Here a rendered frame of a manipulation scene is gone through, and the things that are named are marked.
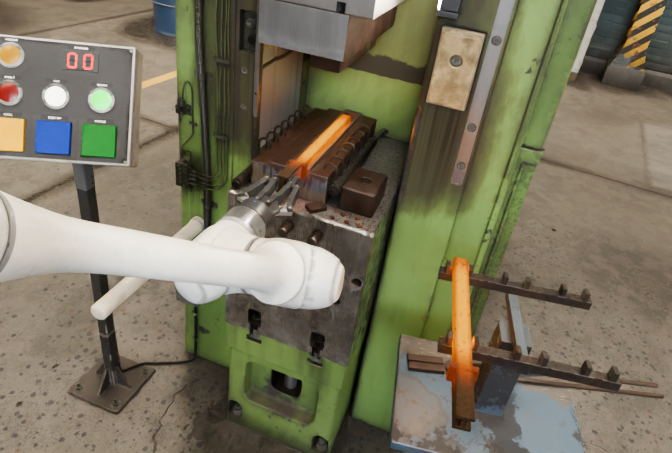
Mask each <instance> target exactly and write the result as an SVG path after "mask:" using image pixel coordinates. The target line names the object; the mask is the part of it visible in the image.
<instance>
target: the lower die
mask: <svg viewBox="0 0 672 453"><path fill-rule="evenodd" d="M346 112H349V113H353V114H357V115H356V116H355V117H354V118H353V119H352V121H351V122H350V123H349V124H348V125H347V126H346V127H345V128H344V129H343V130H342V131H341V132H340V133H339V134H338V135H337V136H336V137H335V138H334V139H333V140H332V141H331V142H330V143H329V145H328V146H327V147H326V148H325V149H324V150H323V151H322V152H321V153H320V154H319V155H318V156H317V157H316V158H315V159H314V160H313V161H312V162H311V163H310V164H309V165H308V168H307V177H306V178H305V179H302V178H301V180H300V181H299V183H298V185H299V186H300V187H299V196H298V197H299V198H303V199H306V200H309V201H312V202H317V201H322V202H323V203H324V204H325V203H326V202H327V201H328V200H329V198H330V197H331V196H330V195H329V188H330V186H331V185H332V183H333V181H334V178H335V168H334V167H333V166H331V165H328V166H326V169H323V166H324V165H325V164H326V163H333V164H335V165H336V166H337V168H338V175H337V178H338V176H339V173H340V172H341V165H342V162H341V160H340V159H338V158H334V159H333V160H332V162H330V158H331V157H332V156H334V155H337V154H336V151H337V150H338V149H346V150H347V151H348V152H349V154H350V160H349V163H350V161H351V158H352V154H353V147H352V146H351V145H348V144H347V145H345V146H344V148H342V145H343V144H344V143H345V142H348V141H347V140H348V138H349V137H350V136H353V132H354V131H356V130H357V129H358V127H359V126H360V125H367V126H368V127H369V128H370V138H371V137H374V133H375V128H376V122H377V119H373V118H369V117H365V116H362V113H359V112H355V111H351V110H347V109H345V110H344V111H339V110H335V109H331V108H329V109H328V110H323V109H319V108H315V109H313V110H312V114H311V115H310V113H308V114H307V115H306V120H304V118H302V119H301V120H300V125H299V126H298V123H296V124H295V125H294V129H293V130H291V128H290V129H289V130H288V131H287V136H286V137H284V134H283V135H282V136H281V137H280V141H279V142H277V140H276V141H275V142H274V143H272V149H270V150H269V147H268V148H266V149H265V150H264V151H263V152H262V153H260V154H259V155H258V156H257V157H256V158H254V159H253V160H252V175H251V183H253V184H254V183H256V182H257V181H259V180H260V179H262V178H263V177H265V176H269V178H273V174H278V173H280V172H281V171H282V170H283V169H284V168H285V167H286V166H287V165H288V161H289V160H290V159H291V160H294V161H295V160H296V159H297V158H298V157H299V156H300V155H301V154H302V153H303V152H304V151H305V150H306V149H307V148H308V147H309V146H310V145H311V144H312V143H313V142H314V141H315V140H316V139H317V138H318V137H319V136H320V135H321V134H322V133H323V132H324V131H325V130H326V129H327V128H328V127H329V126H330V125H331V124H332V123H333V122H334V121H335V120H336V119H337V118H338V117H339V116H340V115H341V114H345V113H346ZM360 130H361V131H363V132H364V133H365V135H366V139H365V143H366V140H367V136H368V129H367V128H366V127H361V128H360ZM355 136H356V137H358V138H359V139H360V141H361V146H362V143H363V135H362V134H361V133H359V132H357V133H356V134H355ZM349 142H350V143H352V144H353V145H354V146H355V149H356V151H355V155H356V152H357V150H358V141H357V140H356V139H354V138H352V139H350V141H349ZM361 146H360V149H361ZM337 156H340V157H341V158H342V159H343V160H344V169H345V166H346V164H347V157H348V156H347V153H346V152H344V151H340V152H339V153H338V155H337ZM344 169H343V170H344Z"/></svg>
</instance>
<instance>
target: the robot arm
mask: <svg viewBox="0 0 672 453"><path fill-rule="evenodd" d="M301 168H302V167H301V166H300V167H299V169H298V170H297V171H296V172H295V173H294V174H293V175H292V176H291V177H290V178H289V179H288V180H286V185H284V186H283V187H282V188H281V189H280V190H279V191H278V192H277V193H276V194H273V192H274V191H275V190H276V189H277V186H278V188H279V183H280V178H278V177H277V175H278V174H279V173H278V174H273V178H269V176H265V177H263V178H262V179H260V180H259V181H257V182H256V183H254V184H253V185H251V186H250V187H248V188H247V189H245V190H242V191H238V192H237V203H240V205H239V206H236V207H233V208H231V209H230V210H229V211H228V212H227V213H226V214H225V215H224V216H223V217H222V218H221V219H219V220H218V221H217V223H216V224H214V225H212V226H210V227H208V228H207V229H205V230H204V231H203V232H201V233H200V234H199V235H198V236H197V237H196V238H195V239H194V240H193V241H188V240H183V239H178V238H173V237H168V236H163V235H158V234H152V233H147V232H142V231H137V230H132V229H126V228H121V227H116V226H110V225H105V224H100V223H95V222H90V221H85V220H81V219H76V218H72V217H68V216H65V215H61V214H58V213H55V212H52V211H49V210H46V209H44V208H41V207H39V206H36V205H33V204H31V203H28V202H25V201H23V200H20V199H18V198H16V197H13V196H11V195H9V194H7V193H4V192H2V191H0V283H1V282H6V281H10V280H15V279H20V278H26V277H31V276H37V275H43V274H51V273H67V272H75V273H94V274H106V275H116V276H126V277H136V278H146V279H156V280H165V281H174V284H175V287H176V289H177V290H178V292H179V293H180V294H181V295H182V296H183V297H184V298H185V299H186V300H188V301H189V302H191V303H194V304H204V303H208V302H211V301H213V300H216V299H218V298H220V297H221V296H222V295H223V294H226V295H227V294H233V293H246V294H250V295H254V296H255V297H256V298H257V299H258V300H260V301H262V302H264V303H267V304H272V305H276V306H280V307H285V308H291V309H298V308H302V309H310V310H311V309H321V308H325V307H329V306H331V305H332V304H333V303H334V302H336V301H337V300H338V299H339V297H340V294H341V291H342V287H343V281H344V273H345V270H344V266H343V265H342V264H341V262H340V260H339V259H338V258H337V257H336V256H335V255H333V254H332V253H330V252H328V251H326V250H324V249H322V248H320V247H316V246H313V245H309V244H307V243H304V242H300V241H295V240H290V239H284V238H271V239H267V238H265V234H266V230H267V229H268V228H269V227H270V225H271V224H272V222H273V221H274V220H275V219H278V218H279V217H280V216H286V217H287V218H288V219H291V218H292V213H293V207H294V205H295V203H296V201H297V198H298V196H299V187H300V186H299V185H298V183H299V178H300V177H301ZM272 194H273V195H272ZM271 195H272V196H271ZM289 195H290V196H289ZM270 196H271V197H270ZM288 196H289V198H288V200H287V203H286V204H285V205H284V207H283V208H282V209H280V208H279V205H280V204H281V203H282V202H283V201H284V200H285V199H286V198H287V197H288Z"/></svg>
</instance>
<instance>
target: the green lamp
mask: <svg viewBox="0 0 672 453"><path fill-rule="evenodd" d="M91 102H92V105H93V106H94V107H95V108H97V109H100V110H103V109H106V108H108V107H109V106H110V104H111V97H110V95H109V94H108V93H107V92H105V91H102V90H99V91H96V92H95V93H93V95H92V97H91Z"/></svg>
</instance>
